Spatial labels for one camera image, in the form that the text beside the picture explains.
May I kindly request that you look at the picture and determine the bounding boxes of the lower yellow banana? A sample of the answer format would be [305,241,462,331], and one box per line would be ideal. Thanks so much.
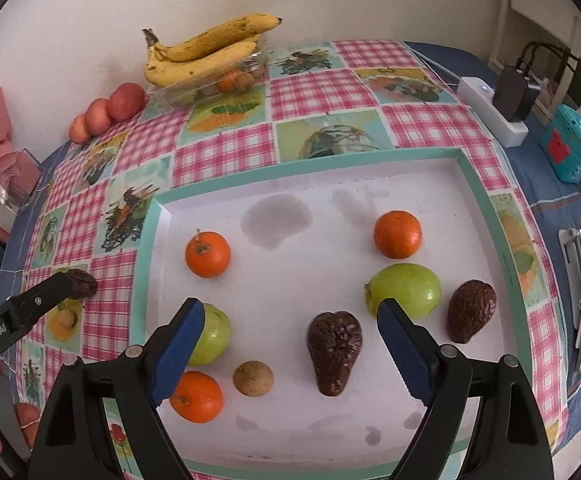
[143,40,258,88]

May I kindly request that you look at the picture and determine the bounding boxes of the yellow banana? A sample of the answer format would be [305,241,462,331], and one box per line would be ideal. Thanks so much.
[143,40,258,88]
[143,13,283,62]

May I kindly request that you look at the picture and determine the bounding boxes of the black power adapter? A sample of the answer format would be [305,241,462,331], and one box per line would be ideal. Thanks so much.
[492,65,541,122]

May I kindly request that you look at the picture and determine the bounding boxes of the brown longan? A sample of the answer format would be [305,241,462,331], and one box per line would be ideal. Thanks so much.
[56,309,79,330]
[233,361,274,398]

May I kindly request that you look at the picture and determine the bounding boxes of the green apple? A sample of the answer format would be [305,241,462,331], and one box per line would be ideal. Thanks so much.
[364,263,442,320]
[188,304,232,367]

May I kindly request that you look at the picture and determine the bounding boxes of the teal box red label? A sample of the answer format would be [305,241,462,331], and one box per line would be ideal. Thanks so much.
[539,104,581,183]

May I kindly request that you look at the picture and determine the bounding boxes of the small red apple left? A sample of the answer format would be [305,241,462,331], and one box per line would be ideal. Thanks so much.
[68,114,91,144]

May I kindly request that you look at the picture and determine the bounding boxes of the white shelf unit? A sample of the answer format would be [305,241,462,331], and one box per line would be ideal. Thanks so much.
[488,0,581,70]

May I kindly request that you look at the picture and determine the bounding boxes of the orange mandarin with stem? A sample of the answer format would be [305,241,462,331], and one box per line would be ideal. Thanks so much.
[184,231,232,278]

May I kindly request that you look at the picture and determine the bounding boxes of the white tray teal rim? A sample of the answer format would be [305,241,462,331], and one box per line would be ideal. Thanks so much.
[130,148,531,479]

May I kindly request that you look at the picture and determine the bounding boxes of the large red apple right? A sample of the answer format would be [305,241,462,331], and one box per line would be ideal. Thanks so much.
[107,82,145,122]

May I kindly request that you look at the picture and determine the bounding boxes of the dark wrinkled avocado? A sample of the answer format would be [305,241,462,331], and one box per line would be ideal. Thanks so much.
[307,311,363,396]
[65,269,98,300]
[447,280,496,344]

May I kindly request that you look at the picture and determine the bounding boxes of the white power strip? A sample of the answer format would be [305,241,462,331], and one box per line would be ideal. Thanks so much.
[457,77,529,148]

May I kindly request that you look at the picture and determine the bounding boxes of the person's left hand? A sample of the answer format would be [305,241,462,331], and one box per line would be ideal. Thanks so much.
[0,402,41,456]

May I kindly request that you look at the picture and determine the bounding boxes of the upper yellow banana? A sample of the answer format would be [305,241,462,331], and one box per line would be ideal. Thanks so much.
[143,13,283,62]

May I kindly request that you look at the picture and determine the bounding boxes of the middle red apple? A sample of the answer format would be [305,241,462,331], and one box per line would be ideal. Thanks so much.
[84,98,114,136]

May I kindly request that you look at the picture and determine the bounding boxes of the clear plastic fruit container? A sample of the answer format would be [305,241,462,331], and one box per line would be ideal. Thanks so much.
[148,47,269,108]

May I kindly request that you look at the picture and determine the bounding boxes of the checkered fruit-print tablecloth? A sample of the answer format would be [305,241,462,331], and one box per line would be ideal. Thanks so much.
[0,40,569,446]

